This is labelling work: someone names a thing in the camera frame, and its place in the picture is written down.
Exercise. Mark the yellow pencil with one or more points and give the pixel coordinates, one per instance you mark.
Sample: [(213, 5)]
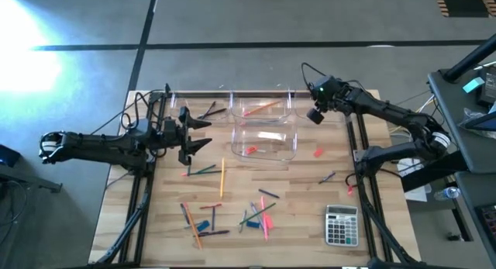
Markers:
[(222, 180)]

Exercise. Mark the black floor stand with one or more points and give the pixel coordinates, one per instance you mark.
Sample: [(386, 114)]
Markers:
[(38, 181)]

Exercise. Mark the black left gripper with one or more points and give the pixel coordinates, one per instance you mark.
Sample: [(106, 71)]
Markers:
[(184, 135)]

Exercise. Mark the purple pen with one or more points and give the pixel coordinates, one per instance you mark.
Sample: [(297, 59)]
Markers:
[(217, 233)]

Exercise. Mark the orange pencil pink eraser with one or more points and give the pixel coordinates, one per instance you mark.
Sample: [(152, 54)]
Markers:
[(263, 108)]

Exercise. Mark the black keyboard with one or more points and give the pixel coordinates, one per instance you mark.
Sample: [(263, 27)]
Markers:
[(488, 222)]

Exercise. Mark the blue eraser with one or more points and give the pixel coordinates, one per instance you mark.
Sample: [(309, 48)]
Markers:
[(203, 226), (252, 224)]

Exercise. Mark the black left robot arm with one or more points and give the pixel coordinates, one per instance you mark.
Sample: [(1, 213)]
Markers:
[(97, 147)]

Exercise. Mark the grey desk calculator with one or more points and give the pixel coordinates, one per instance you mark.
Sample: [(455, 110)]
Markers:
[(341, 228)]

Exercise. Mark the white paper sheet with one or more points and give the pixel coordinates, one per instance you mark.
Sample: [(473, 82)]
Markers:
[(416, 193)]

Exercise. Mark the clear water bottle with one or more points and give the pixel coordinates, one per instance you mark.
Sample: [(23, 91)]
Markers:
[(447, 193)]

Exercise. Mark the black orange striped mat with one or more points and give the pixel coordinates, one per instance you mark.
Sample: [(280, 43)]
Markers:
[(465, 1)]

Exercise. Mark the black pen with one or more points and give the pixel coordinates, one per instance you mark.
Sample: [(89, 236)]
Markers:
[(212, 106), (213, 113)]

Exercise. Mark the black diagonal frame brace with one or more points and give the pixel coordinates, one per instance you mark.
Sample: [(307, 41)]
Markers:
[(112, 244), (398, 242)]

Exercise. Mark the black pole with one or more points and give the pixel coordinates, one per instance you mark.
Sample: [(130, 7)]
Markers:
[(469, 59)]

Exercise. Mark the dark green marker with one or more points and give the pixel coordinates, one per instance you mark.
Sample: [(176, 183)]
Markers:
[(209, 172)]

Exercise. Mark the dark box blue light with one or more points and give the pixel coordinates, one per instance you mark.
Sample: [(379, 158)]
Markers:
[(9, 156)]

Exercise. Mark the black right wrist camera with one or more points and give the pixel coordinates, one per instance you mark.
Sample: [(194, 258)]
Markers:
[(315, 116)]

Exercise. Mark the pink highlighter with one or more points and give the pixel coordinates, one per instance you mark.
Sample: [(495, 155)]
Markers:
[(263, 203)]

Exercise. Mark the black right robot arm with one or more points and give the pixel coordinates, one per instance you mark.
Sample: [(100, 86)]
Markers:
[(387, 110)]

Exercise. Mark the violet blue crayon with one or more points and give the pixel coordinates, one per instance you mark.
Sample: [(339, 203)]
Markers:
[(213, 218)]

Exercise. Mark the clear plastic bag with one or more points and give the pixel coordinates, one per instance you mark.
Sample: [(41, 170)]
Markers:
[(470, 118)]

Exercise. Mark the large clear plastic bin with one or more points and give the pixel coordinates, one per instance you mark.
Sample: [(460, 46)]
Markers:
[(279, 152)]

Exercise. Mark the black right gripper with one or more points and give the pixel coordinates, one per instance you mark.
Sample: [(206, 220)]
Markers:
[(325, 92)]

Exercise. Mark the green pencil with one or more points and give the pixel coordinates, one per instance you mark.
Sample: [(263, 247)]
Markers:
[(267, 207)]

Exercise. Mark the dark grey side desk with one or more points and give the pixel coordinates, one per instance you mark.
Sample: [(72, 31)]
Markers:
[(465, 207), (445, 106)]

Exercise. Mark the dark blue crayon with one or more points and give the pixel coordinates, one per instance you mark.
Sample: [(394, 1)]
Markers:
[(185, 214)]

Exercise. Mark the black box device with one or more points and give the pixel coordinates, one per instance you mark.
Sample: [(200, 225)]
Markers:
[(489, 87)]

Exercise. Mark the teal box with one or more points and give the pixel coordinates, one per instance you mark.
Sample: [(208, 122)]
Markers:
[(473, 85)]

